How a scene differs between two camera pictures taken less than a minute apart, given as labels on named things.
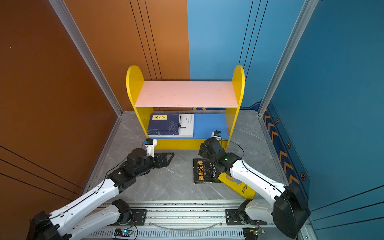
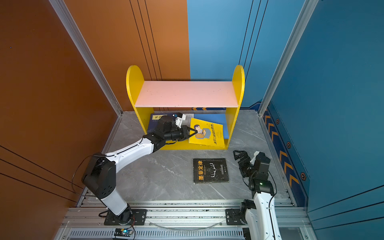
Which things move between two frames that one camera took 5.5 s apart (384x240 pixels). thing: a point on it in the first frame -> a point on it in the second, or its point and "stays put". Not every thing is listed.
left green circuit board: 123,232 stays put
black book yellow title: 205,171 stays put
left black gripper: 164,162 -> 185,135
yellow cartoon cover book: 236,186 -> 208,133
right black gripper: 203,150 -> 242,163
